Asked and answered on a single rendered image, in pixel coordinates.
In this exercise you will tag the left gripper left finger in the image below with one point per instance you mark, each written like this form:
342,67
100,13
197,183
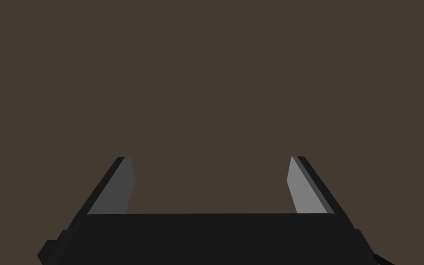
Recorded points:
116,189

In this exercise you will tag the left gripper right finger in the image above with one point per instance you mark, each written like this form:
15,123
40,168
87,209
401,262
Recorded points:
307,191

